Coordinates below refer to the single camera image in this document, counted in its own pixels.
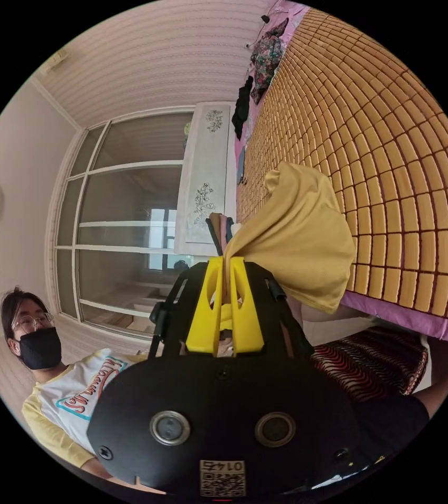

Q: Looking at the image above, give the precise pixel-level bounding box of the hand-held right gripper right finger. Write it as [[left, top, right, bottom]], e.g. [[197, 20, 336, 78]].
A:
[[229, 257, 265, 353]]

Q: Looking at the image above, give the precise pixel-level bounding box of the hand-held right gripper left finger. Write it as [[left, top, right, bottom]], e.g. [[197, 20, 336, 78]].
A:
[[185, 255, 225, 353]]

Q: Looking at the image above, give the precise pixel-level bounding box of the yellow t-shirt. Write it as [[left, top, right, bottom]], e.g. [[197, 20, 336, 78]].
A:
[[220, 160, 357, 330]]

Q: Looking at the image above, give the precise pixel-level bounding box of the pile of clothes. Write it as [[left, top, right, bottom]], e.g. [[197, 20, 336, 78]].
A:
[[205, 212, 235, 257], [231, 17, 290, 141]]

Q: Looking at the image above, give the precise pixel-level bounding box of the large window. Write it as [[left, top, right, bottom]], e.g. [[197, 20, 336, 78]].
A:
[[45, 111, 195, 340]]

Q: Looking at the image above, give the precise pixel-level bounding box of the white headboard with flower print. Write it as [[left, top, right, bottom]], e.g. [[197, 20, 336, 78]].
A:
[[174, 102, 235, 256]]

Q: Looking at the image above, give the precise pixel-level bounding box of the person's body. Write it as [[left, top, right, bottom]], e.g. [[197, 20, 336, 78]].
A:
[[0, 286, 448, 486]]

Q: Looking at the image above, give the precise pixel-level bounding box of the bed with woven mat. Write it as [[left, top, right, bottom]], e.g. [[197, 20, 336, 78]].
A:
[[233, 0, 448, 349]]

